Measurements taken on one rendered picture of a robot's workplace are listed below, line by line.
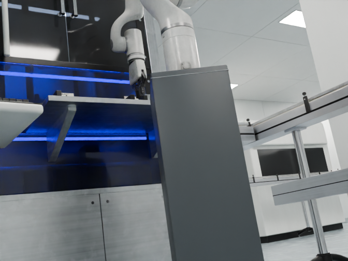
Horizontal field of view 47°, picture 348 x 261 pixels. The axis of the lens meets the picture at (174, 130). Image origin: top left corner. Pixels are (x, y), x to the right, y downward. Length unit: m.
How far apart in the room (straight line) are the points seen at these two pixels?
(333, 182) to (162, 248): 0.94
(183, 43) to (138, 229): 0.90
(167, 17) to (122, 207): 0.88
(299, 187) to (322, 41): 1.17
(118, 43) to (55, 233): 0.88
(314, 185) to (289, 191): 0.19
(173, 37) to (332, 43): 1.79
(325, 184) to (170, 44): 1.24
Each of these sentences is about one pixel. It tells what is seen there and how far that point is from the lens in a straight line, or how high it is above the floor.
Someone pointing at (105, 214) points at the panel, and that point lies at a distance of 1.84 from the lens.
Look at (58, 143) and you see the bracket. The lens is 1.68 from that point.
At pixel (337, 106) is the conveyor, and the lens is 2.19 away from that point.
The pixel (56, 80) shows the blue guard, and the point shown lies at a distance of 1.93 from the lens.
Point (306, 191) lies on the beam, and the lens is 2.36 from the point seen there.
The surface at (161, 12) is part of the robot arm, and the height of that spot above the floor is 1.11.
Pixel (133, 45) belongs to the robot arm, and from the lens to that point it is 1.93.
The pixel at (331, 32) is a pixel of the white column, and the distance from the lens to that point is 3.06.
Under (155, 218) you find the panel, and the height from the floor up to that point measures 0.44.
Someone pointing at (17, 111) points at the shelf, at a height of 0.78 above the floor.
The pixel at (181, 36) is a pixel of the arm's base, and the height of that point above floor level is 1.01.
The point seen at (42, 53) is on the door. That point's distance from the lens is 1.98.
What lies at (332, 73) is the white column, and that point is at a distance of 3.00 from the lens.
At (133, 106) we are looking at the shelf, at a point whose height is 0.86.
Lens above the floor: 0.37
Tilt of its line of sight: 14 degrees up
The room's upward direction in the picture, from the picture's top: 8 degrees counter-clockwise
